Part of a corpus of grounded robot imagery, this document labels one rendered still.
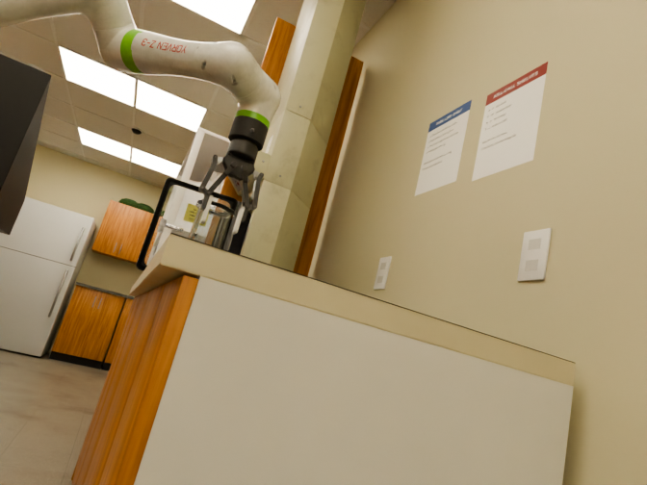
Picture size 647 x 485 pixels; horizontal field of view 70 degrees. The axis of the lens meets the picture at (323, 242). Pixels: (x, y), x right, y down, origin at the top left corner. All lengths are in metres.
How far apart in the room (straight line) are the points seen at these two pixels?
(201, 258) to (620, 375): 0.69
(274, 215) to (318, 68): 0.64
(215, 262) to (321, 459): 0.29
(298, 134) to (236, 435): 1.40
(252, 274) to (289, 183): 1.19
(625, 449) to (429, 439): 0.32
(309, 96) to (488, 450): 1.47
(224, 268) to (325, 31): 1.61
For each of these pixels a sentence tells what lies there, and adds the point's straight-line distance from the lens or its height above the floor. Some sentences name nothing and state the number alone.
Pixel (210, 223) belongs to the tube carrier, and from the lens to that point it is 1.27.
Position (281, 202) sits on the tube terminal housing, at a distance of 1.74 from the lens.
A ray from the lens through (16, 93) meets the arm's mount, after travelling 1.20.
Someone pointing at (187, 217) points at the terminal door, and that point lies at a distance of 1.99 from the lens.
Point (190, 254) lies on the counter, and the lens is 0.58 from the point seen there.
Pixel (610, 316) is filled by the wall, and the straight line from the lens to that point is 0.95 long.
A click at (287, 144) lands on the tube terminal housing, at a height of 1.57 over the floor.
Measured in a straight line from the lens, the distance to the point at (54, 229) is 6.60.
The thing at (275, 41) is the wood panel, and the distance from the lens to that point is 2.42.
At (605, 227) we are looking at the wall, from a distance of 1.01.
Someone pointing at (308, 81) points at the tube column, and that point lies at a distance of 1.94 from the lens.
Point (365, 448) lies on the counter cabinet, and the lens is 0.68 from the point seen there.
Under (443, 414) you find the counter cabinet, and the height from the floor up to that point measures 0.81.
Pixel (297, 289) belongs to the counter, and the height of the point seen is 0.92.
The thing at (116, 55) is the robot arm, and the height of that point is 1.48.
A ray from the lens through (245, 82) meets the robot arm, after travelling 1.18.
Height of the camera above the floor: 0.84
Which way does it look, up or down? 13 degrees up
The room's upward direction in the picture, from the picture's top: 14 degrees clockwise
